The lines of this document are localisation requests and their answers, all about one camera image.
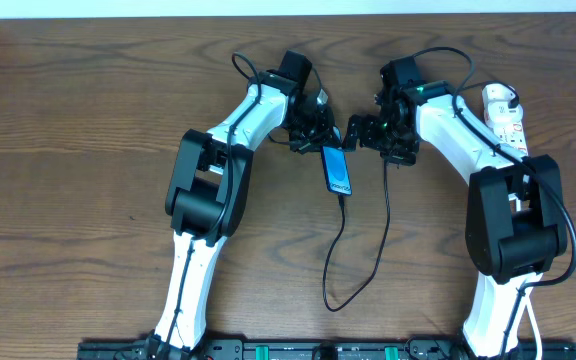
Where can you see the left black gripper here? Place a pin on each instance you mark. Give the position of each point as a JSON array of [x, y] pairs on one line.
[[315, 133]]

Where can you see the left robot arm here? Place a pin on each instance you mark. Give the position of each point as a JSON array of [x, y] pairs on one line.
[[208, 189]]

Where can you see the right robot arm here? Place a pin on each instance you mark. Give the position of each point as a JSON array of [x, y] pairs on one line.
[[518, 232]]

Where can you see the blue Galaxy smartphone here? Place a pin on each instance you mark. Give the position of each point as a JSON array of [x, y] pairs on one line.
[[336, 171]]

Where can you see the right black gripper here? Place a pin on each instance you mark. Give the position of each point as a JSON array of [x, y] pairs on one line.
[[368, 132]]

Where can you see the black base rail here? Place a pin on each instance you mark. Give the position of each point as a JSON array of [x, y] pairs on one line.
[[235, 349]]

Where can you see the white power strip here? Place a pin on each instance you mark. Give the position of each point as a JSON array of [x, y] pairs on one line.
[[513, 135]]

